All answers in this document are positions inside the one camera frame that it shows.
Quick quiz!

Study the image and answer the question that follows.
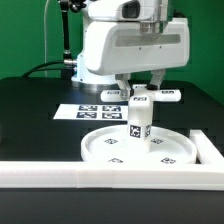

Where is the white L-shaped fence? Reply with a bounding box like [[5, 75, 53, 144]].
[[0, 130, 224, 191]]

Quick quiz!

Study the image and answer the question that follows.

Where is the white round table top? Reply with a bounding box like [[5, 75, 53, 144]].
[[81, 125, 197, 164]]

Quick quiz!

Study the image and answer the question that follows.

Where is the white cross-shaped table base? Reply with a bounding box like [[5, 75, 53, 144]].
[[100, 84, 181, 103]]

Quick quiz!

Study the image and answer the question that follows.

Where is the black cable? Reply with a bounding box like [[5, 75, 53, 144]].
[[21, 59, 78, 79]]

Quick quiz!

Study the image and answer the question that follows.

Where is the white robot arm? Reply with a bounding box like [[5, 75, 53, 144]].
[[72, 0, 190, 100]]

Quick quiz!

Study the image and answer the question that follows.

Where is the white sheet with markers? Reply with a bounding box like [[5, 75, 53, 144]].
[[54, 104, 128, 121]]

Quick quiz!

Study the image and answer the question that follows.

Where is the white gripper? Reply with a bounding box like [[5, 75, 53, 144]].
[[85, 18, 190, 100]]

